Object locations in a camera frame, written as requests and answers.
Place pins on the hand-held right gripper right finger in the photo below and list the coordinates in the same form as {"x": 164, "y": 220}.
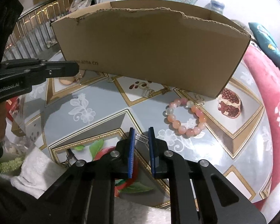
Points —
{"x": 153, "y": 154}

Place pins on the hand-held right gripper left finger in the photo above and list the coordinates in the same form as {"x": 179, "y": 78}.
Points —
{"x": 130, "y": 154}

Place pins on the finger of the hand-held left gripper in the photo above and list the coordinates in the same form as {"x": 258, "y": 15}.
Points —
{"x": 60, "y": 68}
{"x": 21, "y": 64}

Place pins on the brown cardboard box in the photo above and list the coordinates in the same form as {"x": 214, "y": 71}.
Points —
{"x": 154, "y": 51}

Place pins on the red box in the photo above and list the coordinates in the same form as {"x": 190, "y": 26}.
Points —
{"x": 12, "y": 108}

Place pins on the metal stair railing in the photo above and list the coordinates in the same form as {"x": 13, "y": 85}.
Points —
{"x": 25, "y": 28}

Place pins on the fruit print tablecloth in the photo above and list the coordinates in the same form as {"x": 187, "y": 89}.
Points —
{"x": 107, "y": 112}

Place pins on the pile of light clothes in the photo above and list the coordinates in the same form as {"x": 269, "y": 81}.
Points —
{"x": 80, "y": 1}

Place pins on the gold flower charm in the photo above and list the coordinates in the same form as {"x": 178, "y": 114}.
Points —
{"x": 200, "y": 100}

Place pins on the green mat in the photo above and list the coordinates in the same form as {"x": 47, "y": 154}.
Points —
{"x": 4, "y": 164}

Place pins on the white fluffy towel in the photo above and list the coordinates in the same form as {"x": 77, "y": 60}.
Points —
{"x": 32, "y": 172}

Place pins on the pink floral blanket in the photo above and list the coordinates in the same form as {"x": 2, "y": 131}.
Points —
{"x": 277, "y": 121}

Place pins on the blue water jug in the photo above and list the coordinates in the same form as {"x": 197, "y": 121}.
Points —
{"x": 217, "y": 8}

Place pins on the teal patterned pillow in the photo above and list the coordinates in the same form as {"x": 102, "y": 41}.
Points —
{"x": 268, "y": 42}

